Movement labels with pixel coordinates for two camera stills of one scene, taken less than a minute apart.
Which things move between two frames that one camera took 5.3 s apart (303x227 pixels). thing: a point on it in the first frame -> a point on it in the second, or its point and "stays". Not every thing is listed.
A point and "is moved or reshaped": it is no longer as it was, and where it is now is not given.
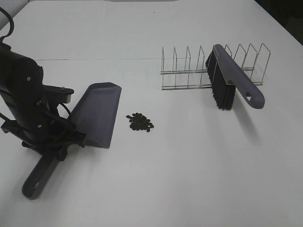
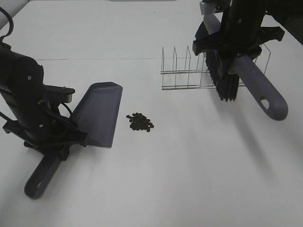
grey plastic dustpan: (95, 106) stays
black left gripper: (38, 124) stays
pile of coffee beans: (139, 122) stays
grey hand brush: (225, 75) is moved or reshaped
